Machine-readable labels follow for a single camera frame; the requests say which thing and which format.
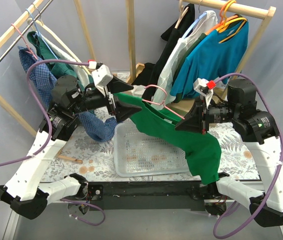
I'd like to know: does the right wooden clothes rack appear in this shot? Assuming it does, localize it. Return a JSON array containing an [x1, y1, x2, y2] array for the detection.
[[125, 0, 276, 84]]

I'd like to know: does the cream plastic hanger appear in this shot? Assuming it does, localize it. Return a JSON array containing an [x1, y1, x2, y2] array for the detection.
[[26, 18, 91, 75]]

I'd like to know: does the yellow hanger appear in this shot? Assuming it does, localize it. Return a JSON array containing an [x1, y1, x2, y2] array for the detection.
[[216, 13, 248, 44]]

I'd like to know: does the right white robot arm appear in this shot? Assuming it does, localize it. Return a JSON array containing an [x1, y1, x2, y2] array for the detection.
[[175, 78, 283, 228]]

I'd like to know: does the wooden hanger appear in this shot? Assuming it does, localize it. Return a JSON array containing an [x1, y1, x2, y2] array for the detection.
[[174, 0, 189, 29]]

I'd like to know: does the pink hanger on left rack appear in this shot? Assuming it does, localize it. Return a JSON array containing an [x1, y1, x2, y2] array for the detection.
[[11, 23, 38, 60]]

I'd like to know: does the light blue hanger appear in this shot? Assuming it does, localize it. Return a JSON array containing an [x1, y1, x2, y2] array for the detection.
[[181, 12, 207, 39]]

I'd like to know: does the dark green ruffled garment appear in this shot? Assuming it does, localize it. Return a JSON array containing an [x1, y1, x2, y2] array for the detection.
[[26, 30, 95, 88]]

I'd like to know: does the wooden clothes rack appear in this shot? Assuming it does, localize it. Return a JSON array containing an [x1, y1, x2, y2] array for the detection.
[[125, 0, 276, 84], [0, 0, 119, 148]]

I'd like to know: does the white textured garment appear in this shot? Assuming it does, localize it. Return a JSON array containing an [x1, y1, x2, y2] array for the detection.
[[42, 36, 91, 88]]

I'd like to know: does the dark green t shirt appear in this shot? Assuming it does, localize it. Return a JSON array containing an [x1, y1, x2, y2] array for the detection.
[[173, 33, 207, 103]]

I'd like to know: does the pink wire hanger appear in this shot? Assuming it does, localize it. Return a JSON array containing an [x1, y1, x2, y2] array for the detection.
[[141, 84, 186, 120]]

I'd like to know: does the black t shirt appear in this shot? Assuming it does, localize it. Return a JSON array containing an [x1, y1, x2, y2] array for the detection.
[[133, 3, 196, 86]]

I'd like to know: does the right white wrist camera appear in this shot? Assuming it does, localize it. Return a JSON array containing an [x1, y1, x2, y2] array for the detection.
[[193, 78, 216, 108]]

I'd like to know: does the bright green t shirt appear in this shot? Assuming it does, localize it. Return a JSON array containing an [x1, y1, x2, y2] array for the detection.
[[115, 93, 222, 185]]

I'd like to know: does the blue checked shirt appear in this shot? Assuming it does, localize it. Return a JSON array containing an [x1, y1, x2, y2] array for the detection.
[[18, 47, 118, 142]]

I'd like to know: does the left wooden clothes rack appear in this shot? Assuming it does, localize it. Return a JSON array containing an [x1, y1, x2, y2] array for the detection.
[[0, 0, 119, 148]]

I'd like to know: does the white t shirt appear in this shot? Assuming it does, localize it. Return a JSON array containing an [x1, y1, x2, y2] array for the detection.
[[152, 10, 218, 105]]

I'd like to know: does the blue wire hanger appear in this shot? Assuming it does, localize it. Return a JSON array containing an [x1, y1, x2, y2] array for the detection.
[[25, 8, 58, 59]]

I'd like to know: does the orange hanger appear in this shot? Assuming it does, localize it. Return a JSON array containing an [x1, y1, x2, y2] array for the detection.
[[205, 0, 239, 36]]

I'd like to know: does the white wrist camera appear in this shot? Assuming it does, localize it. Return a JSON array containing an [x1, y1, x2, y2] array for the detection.
[[91, 64, 114, 96], [193, 78, 216, 108]]

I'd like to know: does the teal blue t shirt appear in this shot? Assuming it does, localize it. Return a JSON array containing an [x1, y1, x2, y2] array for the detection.
[[170, 20, 249, 97]]

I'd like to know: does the white plastic basket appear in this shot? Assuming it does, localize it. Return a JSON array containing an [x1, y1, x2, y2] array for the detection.
[[113, 121, 189, 178]]

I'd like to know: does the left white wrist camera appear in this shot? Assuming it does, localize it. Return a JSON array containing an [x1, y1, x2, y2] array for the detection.
[[91, 64, 114, 96]]

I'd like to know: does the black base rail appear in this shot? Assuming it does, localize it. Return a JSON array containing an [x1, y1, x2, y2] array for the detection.
[[66, 178, 232, 212]]

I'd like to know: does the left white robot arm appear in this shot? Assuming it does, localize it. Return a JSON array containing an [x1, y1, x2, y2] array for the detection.
[[0, 74, 141, 220]]

